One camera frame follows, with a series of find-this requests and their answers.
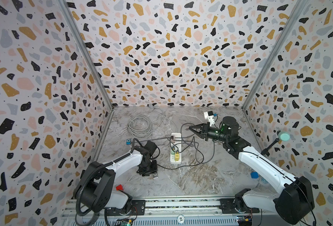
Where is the dark grey yellow-plug cable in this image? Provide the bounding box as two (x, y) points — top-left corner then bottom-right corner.
(179, 122), (215, 165)

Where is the red cube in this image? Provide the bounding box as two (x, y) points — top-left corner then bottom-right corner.
(116, 185), (124, 191)

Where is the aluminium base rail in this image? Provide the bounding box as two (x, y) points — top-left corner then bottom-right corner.
(59, 196), (288, 226)

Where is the blue cube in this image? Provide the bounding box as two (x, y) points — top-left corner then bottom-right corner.
(250, 172), (259, 179)

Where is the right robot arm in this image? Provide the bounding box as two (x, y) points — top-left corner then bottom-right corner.
(189, 116), (315, 225)

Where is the grey power strip cable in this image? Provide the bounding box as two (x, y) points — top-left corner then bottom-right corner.
(126, 106), (178, 139)

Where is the white power strip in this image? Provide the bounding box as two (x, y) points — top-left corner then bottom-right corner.
(169, 132), (182, 165)

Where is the black USB cable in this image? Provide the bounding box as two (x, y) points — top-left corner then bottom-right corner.
(156, 135), (205, 170)

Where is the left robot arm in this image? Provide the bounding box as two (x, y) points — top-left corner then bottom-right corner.
(73, 138), (160, 226)

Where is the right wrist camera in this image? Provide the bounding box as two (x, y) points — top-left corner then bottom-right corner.
(203, 111), (218, 126)

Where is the clear plastic packet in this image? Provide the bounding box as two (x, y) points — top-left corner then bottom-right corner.
(261, 178), (268, 184)

